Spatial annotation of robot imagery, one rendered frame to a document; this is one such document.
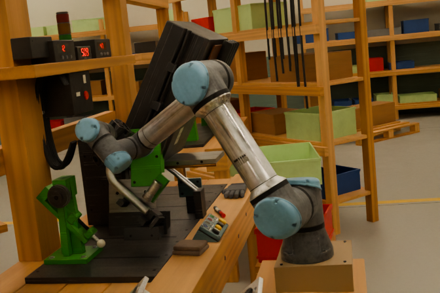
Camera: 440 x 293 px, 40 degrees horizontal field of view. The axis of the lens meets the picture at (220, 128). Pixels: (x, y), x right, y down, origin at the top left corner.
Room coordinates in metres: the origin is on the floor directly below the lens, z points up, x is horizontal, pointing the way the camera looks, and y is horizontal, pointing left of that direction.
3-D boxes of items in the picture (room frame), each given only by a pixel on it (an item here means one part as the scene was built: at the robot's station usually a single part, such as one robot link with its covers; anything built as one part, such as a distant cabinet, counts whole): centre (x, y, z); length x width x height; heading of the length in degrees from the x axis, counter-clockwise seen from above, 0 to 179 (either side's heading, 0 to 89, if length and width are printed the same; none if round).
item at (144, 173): (2.16, 0.27, 1.17); 0.13 x 0.12 x 0.20; 167
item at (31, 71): (2.30, 0.57, 1.52); 0.90 x 0.25 x 0.04; 167
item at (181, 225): (2.24, 0.32, 0.89); 1.10 x 0.42 x 0.02; 167
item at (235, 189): (2.54, -0.03, 0.91); 0.20 x 0.11 x 0.03; 171
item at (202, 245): (1.84, 0.13, 0.91); 0.10 x 0.08 x 0.03; 67
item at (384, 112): (8.65, -2.19, 0.22); 1.20 x 0.80 x 0.44; 121
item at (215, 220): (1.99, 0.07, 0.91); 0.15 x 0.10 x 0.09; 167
